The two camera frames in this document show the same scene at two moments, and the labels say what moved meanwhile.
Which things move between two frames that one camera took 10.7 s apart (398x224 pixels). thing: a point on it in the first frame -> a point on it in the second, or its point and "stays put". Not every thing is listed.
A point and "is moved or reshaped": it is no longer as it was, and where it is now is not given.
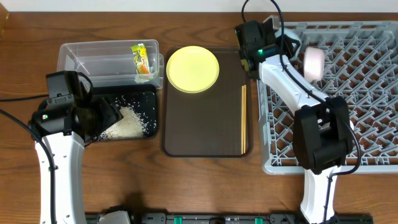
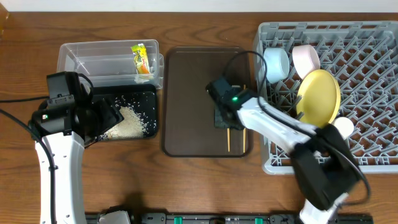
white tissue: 140,81 stays put
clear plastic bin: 106,62 stays put
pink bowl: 314,64 is moved or reshaped
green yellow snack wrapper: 140,58 stays put
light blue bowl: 294,35 is moved or reshaped
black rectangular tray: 137,104 stays put
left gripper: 104,111 stays put
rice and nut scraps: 134,124 stays put
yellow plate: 193,69 is moved or reshaped
